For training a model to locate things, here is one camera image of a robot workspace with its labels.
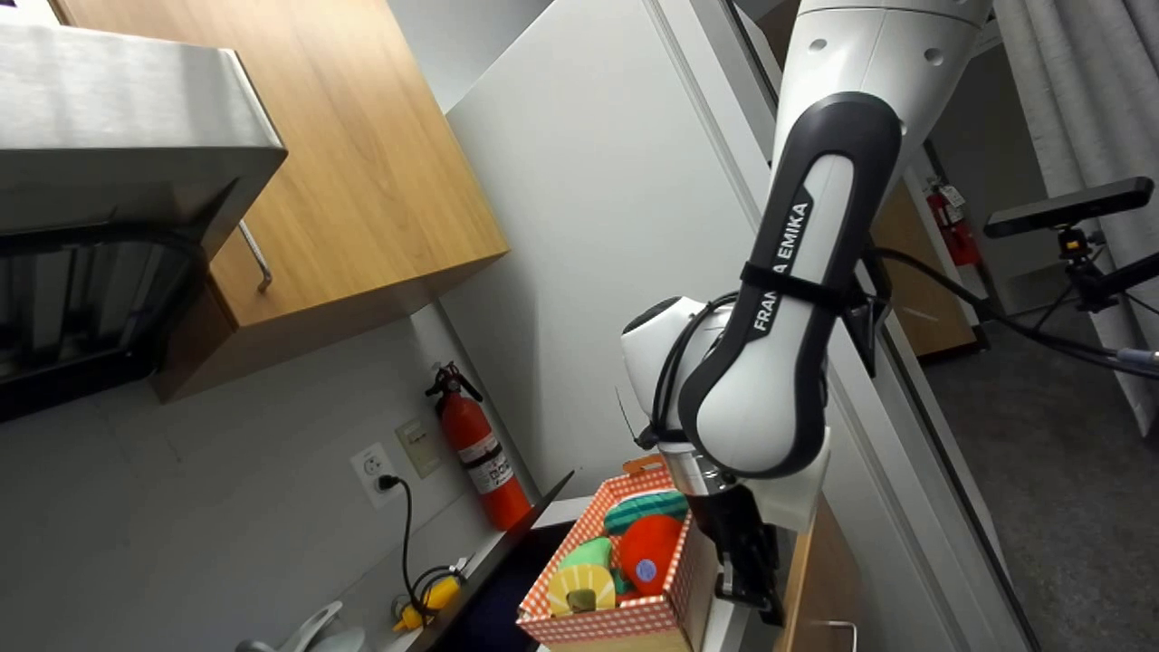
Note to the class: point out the green striped plush vegetable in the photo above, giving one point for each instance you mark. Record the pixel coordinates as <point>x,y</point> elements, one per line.
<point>647,507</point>

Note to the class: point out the wooden upper cabinet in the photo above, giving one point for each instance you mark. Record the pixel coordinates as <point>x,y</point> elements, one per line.
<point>350,156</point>

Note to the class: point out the large red fire extinguisher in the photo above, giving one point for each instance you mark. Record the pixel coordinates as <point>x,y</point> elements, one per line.
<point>475,448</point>

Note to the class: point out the yellow round gadget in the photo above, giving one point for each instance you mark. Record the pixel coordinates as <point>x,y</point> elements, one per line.
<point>434,594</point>

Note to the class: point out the white curved kitchenware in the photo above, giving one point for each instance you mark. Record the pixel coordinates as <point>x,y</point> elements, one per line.
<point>308,632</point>

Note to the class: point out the white wall outlet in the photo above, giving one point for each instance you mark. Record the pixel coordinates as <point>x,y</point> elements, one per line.
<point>378,472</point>

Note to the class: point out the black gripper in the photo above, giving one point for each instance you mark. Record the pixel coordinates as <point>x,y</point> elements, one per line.
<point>728,529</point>

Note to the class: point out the black induction cooktop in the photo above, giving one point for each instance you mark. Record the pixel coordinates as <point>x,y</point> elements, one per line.
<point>508,579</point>

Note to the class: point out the black camera tripod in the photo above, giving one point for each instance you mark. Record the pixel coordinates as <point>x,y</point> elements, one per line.
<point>1091,273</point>

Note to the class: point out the white wall switch plate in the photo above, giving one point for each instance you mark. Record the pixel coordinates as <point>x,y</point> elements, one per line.
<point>422,444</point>

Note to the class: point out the wooden background cabinet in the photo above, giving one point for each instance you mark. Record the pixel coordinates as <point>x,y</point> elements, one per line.
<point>924,302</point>

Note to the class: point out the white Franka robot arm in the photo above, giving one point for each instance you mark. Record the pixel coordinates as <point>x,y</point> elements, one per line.
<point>798,363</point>

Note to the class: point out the grey refrigerator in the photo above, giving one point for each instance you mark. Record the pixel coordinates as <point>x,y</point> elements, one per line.
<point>582,241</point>

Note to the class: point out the small red fire extinguisher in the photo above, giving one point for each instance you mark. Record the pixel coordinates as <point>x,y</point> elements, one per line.
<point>952,230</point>

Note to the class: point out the orange checkered carton box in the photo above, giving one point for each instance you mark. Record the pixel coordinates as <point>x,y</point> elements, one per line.
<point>629,620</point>

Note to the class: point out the grey curtain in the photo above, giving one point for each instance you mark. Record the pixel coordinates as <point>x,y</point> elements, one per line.
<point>1086,96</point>

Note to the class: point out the light green plush toy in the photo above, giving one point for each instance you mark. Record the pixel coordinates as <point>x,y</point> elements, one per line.
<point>586,552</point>

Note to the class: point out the black stereo camera bar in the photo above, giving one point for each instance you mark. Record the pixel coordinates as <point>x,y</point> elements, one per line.
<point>1071,204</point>

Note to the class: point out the steel range hood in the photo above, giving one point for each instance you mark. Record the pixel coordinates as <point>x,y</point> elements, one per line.
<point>111,145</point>

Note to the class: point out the plush carrot toy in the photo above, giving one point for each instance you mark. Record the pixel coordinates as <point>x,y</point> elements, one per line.
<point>647,549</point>

